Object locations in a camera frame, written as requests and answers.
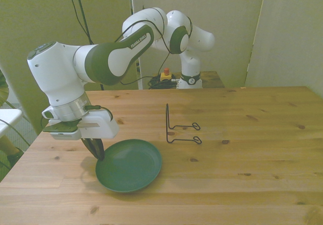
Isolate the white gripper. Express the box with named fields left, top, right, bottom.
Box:
left=77, top=109, right=120, bottom=162

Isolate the green round plate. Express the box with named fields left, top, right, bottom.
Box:
left=95, top=139, right=163, bottom=193

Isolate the white furniture top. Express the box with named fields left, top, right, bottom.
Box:
left=0, top=108, right=23, bottom=137

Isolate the yellow emergency stop button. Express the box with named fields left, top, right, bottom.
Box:
left=160, top=68, right=173, bottom=82

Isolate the black tripod pole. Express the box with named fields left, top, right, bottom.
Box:
left=72, top=0, right=105, bottom=91

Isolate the white partition panel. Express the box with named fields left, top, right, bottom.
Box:
left=245, top=0, right=323, bottom=94
left=130, top=0, right=267, bottom=90

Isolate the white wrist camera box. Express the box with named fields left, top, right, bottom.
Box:
left=41, top=106, right=82, bottom=141

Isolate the black wire plate stand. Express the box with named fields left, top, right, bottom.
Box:
left=165, top=103, right=203, bottom=145

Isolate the thin black tripod cable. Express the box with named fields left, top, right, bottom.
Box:
left=64, top=0, right=152, bottom=86

